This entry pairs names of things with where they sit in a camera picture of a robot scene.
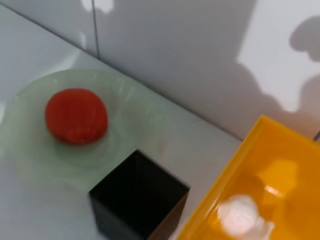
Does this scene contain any white paper ball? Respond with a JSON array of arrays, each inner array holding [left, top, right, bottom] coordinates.
[[216, 193, 276, 238]]

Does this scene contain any yellow plastic storage bin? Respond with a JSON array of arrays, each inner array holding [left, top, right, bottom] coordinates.
[[172, 114, 320, 240]]

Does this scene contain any black mesh pen holder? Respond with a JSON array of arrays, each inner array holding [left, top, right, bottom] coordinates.
[[88, 149, 191, 240]]

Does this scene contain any green glass fruit plate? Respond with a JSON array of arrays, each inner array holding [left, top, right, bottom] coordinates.
[[0, 68, 161, 201]]

